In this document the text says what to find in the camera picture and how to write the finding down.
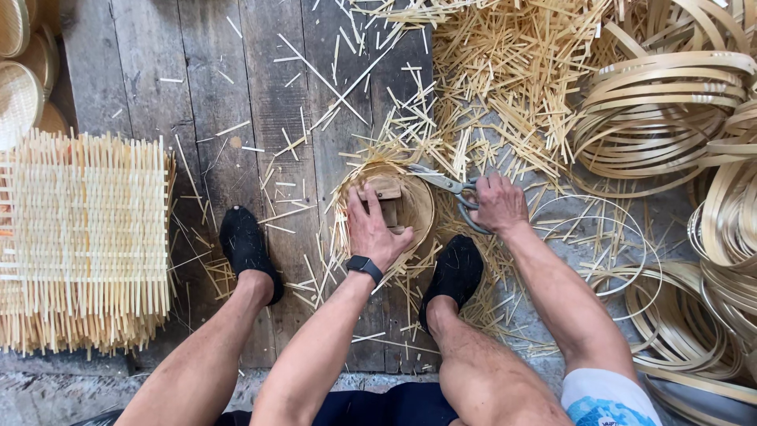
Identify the person's right hand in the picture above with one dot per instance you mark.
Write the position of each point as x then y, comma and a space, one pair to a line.
502, 204

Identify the person's left hand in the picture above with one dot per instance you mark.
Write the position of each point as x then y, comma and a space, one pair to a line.
371, 234

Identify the person's right fingers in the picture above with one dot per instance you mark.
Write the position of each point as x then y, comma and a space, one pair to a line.
482, 192

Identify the grey metal scissors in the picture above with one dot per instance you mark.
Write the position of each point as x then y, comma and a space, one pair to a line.
442, 183

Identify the wooden mould block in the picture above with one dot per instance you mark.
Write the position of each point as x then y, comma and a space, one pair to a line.
392, 189

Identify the untrimmed woven bamboo basket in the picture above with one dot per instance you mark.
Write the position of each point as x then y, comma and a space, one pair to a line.
423, 207

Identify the black right shoe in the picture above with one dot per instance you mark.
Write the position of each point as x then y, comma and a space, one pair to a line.
455, 272

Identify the black shoe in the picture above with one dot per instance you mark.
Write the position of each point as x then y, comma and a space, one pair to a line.
245, 245
455, 272

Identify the heap of bamboo offcuts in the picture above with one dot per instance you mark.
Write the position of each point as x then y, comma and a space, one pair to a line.
502, 71

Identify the black smartwatch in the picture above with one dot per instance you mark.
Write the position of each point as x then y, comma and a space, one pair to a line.
365, 266

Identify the long bamboo strip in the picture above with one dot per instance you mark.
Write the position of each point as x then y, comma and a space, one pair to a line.
355, 83
322, 78

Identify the person's right leg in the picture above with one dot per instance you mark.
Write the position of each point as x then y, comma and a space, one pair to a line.
491, 378

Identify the person's leg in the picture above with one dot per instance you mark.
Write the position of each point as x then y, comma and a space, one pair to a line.
201, 367
491, 378

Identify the heap of bamboo hoops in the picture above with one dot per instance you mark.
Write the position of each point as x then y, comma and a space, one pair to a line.
662, 112

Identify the navy garment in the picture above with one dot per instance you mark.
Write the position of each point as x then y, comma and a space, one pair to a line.
384, 408

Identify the white blue printed shorts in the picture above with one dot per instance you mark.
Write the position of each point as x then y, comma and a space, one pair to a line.
606, 399

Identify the black left shoe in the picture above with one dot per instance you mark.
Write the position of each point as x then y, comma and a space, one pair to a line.
245, 245

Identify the person's left leg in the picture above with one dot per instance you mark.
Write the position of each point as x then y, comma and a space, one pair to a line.
201, 367

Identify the stack of woven bamboo mats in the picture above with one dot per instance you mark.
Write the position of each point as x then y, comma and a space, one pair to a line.
83, 236

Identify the stack of finished bamboo baskets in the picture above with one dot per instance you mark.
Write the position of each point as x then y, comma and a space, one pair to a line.
21, 94

